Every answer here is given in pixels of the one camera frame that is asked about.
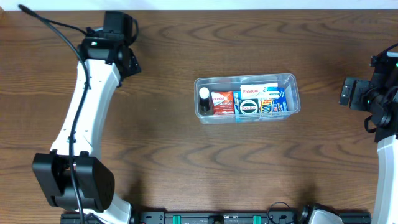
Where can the dark green ointment box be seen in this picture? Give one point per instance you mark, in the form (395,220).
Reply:
(249,106)

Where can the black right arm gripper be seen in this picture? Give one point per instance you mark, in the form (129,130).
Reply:
(347,91)

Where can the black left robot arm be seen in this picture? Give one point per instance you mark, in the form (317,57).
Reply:
(71,175)

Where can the dark syrup bottle white cap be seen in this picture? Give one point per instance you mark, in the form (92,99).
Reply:
(204,99)

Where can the blue Cool Fever box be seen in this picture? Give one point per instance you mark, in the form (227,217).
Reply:
(266,106)

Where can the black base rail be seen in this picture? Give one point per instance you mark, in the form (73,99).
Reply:
(223,218)

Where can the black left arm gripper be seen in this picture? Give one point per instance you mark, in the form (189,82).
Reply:
(132,64)

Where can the red Panadol ActiFast box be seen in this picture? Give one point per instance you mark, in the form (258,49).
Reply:
(223,103)

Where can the clear plastic container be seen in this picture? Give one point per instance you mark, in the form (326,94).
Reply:
(285,80)

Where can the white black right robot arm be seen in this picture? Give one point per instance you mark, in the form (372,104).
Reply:
(385,207)

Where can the white Panadol box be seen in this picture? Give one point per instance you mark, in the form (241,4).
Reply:
(260,91)

